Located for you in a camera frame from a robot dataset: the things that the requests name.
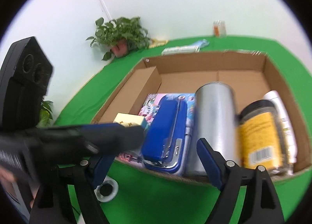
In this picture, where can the pastel rubik's cube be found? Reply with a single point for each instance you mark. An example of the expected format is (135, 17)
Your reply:
(128, 120)

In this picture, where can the green table cloth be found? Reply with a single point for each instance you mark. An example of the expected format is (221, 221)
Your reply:
(144, 198)

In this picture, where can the silver metal canister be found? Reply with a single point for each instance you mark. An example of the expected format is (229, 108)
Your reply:
(215, 120)

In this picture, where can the small potted green plant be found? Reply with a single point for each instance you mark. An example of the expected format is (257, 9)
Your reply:
(121, 36)

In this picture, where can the white spray bottle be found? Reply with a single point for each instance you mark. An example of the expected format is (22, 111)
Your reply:
(287, 127)

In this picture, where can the large cardboard box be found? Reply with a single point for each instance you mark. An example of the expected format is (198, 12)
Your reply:
(250, 74)

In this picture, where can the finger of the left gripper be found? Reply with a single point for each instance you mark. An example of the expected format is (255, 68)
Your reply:
(105, 139)

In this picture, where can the blue stapler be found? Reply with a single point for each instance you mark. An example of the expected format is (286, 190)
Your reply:
(165, 136)

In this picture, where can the large potted green plant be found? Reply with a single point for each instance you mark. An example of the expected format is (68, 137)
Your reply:
(46, 114)

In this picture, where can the yellow label food jar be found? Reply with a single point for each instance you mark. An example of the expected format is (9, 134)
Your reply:
(261, 138)

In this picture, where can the blue white packet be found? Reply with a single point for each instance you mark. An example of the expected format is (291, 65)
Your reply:
(193, 48)

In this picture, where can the white handheld fan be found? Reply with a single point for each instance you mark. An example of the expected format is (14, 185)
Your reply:
(106, 191)

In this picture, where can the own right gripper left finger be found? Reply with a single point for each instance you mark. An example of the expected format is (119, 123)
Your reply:
(52, 203)

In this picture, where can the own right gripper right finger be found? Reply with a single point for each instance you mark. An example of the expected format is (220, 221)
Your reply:
(261, 203)

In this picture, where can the yellow cloth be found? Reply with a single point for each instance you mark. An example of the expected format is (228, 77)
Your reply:
(157, 43)

